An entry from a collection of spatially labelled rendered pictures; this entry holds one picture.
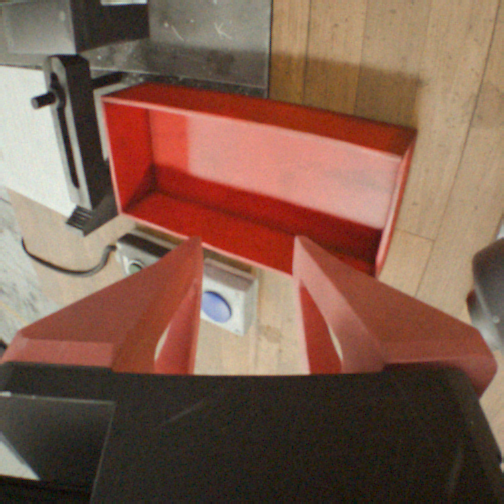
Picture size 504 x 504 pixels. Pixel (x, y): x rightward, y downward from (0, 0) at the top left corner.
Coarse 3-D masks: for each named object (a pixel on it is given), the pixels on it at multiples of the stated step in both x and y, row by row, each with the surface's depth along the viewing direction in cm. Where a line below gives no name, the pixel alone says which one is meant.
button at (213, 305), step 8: (208, 296) 42; (216, 296) 41; (208, 304) 42; (216, 304) 42; (224, 304) 41; (208, 312) 43; (216, 312) 42; (224, 312) 42; (216, 320) 43; (224, 320) 43
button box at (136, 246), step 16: (128, 240) 47; (144, 240) 47; (160, 240) 47; (32, 256) 70; (128, 256) 47; (144, 256) 45; (160, 256) 44; (64, 272) 64; (96, 272) 58; (128, 272) 49
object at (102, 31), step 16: (80, 0) 25; (96, 0) 27; (96, 16) 27; (112, 16) 28; (128, 16) 30; (144, 16) 31; (96, 32) 28; (112, 32) 29; (128, 32) 30; (144, 32) 32; (96, 48) 28
